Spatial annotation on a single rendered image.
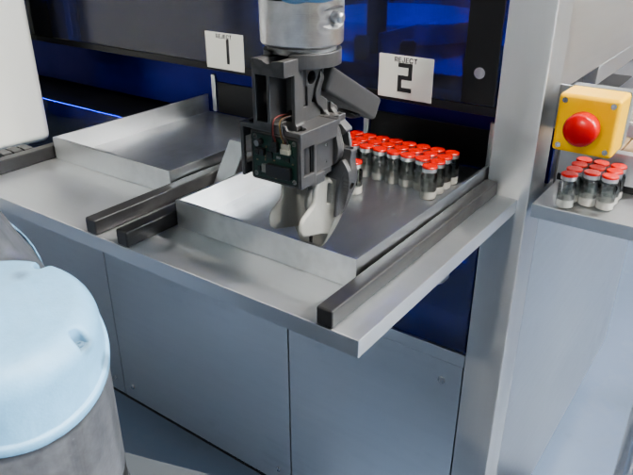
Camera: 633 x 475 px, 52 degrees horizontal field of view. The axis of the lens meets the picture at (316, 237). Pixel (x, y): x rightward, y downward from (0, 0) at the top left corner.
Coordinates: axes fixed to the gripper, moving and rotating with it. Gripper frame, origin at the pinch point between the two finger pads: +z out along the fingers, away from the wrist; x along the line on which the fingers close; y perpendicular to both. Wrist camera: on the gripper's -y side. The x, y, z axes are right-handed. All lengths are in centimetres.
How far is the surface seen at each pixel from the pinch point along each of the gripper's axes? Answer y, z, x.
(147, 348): -31, 63, -72
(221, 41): -31, -12, -41
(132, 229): 7.8, 1.6, -20.4
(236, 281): 7.2, 3.6, -5.1
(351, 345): 8.9, 4.4, 10.3
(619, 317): -161, 92, 11
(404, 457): -31, 58, -2
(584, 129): -27.6, -8.2, 18.7
